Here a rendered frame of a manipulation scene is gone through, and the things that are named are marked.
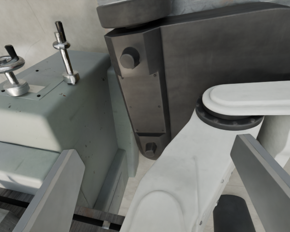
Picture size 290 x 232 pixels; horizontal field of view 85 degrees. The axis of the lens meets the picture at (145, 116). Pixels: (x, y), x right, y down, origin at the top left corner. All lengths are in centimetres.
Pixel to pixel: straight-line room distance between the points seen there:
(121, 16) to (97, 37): 73
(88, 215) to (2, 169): 33
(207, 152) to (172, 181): 10
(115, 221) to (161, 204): 45
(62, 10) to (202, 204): 118
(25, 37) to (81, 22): 47
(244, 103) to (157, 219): 27
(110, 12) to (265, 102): 38
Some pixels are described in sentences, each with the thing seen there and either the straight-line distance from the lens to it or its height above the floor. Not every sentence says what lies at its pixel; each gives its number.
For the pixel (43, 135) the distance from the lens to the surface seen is 65.
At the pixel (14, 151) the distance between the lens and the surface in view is 78.
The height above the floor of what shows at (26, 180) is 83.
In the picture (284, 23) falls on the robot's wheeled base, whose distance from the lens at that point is 49.
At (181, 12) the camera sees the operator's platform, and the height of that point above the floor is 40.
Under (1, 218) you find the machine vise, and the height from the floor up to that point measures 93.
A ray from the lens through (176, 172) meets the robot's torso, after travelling 26.
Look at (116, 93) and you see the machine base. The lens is 102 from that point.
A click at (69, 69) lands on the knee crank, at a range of 69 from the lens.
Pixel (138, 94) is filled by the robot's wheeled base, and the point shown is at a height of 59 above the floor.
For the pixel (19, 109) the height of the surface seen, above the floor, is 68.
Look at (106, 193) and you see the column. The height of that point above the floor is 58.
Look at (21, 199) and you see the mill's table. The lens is 82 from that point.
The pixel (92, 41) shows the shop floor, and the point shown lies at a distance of 118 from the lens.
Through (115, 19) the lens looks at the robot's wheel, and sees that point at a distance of 44.
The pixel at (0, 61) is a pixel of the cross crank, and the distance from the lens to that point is 69.
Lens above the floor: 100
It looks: 48 degrees down
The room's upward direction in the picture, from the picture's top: 163 degrees counter-clockwise
